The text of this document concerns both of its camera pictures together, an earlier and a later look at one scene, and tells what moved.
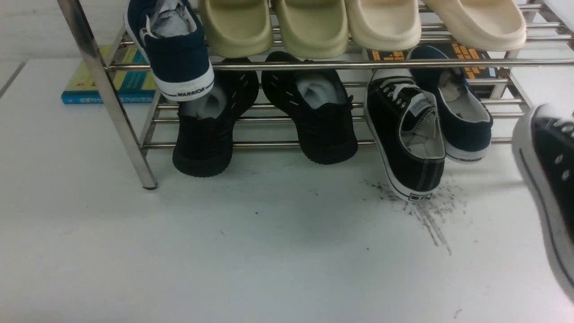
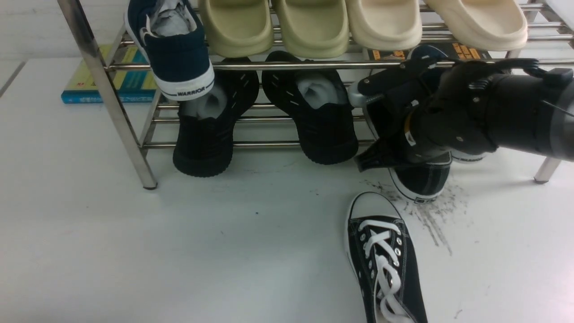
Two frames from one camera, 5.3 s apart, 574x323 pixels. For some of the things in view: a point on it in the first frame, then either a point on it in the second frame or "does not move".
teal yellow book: x=130 y=71 does not move
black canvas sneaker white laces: x=543 y=141 → x=380 y=255
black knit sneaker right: x=318 y=101 does not move
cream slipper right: x=495 y=25 does not move
